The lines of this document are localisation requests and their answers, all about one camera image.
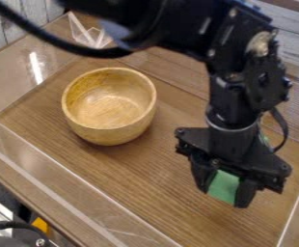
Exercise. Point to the clear acrylic corner bracket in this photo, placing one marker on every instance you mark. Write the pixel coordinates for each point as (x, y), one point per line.
(88, 37)

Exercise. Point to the clear acrylic front wall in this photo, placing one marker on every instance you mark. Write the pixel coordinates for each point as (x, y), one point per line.
(80, 211)

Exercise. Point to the green rectangular block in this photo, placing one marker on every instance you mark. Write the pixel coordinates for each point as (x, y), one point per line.
(223, 187)

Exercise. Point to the yellow sticker on base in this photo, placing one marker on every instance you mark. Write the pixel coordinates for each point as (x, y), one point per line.
(42, 225)

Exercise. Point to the brown wooden bowl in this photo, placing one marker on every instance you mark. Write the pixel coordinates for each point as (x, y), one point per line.
(110, 104)

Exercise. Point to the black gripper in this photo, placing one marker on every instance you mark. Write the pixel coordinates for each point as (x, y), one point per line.
(237, 150)

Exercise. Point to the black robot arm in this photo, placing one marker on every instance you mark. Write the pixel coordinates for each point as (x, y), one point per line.
(231, 36)

